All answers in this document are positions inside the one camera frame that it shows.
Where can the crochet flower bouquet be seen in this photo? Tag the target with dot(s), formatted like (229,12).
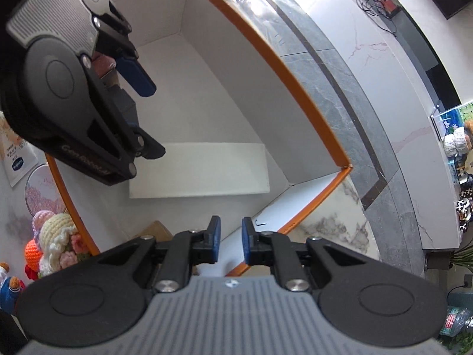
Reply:
(59,229)

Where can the white printed leaflet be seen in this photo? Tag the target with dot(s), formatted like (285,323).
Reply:
(18,155)

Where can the round pink tin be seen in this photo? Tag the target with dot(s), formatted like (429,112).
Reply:
(42,192)

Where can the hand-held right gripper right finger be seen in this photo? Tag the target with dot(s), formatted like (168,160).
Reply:
(247,242)

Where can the green printed plastic bag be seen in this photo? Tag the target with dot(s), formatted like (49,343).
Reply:
(456,321)

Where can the teddy bear in knitted wrap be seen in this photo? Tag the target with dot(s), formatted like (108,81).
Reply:
(456,142)

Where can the brown cardboard piece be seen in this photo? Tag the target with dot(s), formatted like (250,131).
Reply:
(155,231)

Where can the orange cardboard box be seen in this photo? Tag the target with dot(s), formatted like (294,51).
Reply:
(221,92)

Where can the orange crochet toy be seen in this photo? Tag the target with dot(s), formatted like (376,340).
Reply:
(32,253)

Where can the wall socket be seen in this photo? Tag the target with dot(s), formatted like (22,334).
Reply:
(468,281)

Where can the cow-patterned toy car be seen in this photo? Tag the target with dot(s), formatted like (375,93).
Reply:
(465,207)

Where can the blue green painting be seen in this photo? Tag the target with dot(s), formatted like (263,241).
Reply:
(458,114)

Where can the small red device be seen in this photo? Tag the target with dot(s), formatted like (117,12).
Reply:
(390,5)

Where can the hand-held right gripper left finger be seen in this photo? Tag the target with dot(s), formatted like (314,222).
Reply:
(215,240)

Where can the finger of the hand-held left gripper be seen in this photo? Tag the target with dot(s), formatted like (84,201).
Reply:
(107,148)
(136,75)

